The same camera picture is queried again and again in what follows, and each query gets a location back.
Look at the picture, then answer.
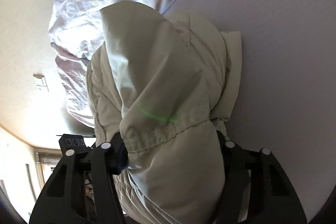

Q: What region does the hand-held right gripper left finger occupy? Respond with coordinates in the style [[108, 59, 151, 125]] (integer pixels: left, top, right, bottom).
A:
[[29, 132, 129, 224]]

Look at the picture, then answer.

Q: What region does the glass window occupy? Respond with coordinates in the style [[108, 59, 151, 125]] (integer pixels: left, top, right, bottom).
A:
[[25, 149, 63, 201]]

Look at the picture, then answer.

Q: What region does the bed with lilac sheet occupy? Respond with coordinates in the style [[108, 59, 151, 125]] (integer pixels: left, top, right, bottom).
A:
[[126, 0, 336, 224]]

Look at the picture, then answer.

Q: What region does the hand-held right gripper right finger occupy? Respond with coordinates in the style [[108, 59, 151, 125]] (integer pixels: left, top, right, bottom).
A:
[[210, 130, 307, 224]]

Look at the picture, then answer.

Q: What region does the pale green puffer jacket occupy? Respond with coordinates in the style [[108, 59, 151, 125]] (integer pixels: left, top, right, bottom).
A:
[[86, 1, 250, 224]]

